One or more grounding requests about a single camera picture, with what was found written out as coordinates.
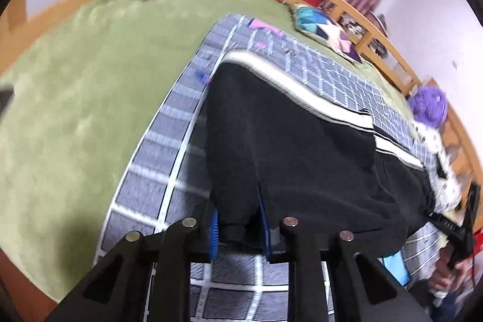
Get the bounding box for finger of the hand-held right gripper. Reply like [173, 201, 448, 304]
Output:
[426, 211, 469, 238]
[462, 183, 480, 258]

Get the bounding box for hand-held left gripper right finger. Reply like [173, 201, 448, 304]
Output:
[258, 207, 434, 322]

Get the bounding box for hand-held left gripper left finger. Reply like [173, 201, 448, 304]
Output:
[45, 211, 220, 322]

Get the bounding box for black pants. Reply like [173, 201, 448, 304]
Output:
[202, 50, 459, 259]

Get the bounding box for person's right hand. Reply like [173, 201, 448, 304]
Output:
[428, 253, 469, 308]

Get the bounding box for dark cloth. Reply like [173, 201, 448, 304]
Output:
[436, 156, 450, 179]

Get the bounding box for person's blue jeans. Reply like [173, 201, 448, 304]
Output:
[426, 288, 478, 322]

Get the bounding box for white floral pillow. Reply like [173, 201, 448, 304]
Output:
[413, 120, 463, 212]

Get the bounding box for purple plush toy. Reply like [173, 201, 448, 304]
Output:
[408, 85, 449, 129]

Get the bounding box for plaid blanket with stars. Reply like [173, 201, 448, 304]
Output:
[91, 13, 453, 322]

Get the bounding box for green bed blanket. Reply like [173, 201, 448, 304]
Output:
[0, 0, 419, 304]

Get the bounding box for geometric patterned pillow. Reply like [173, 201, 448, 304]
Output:
[289, 3, 363, 63]

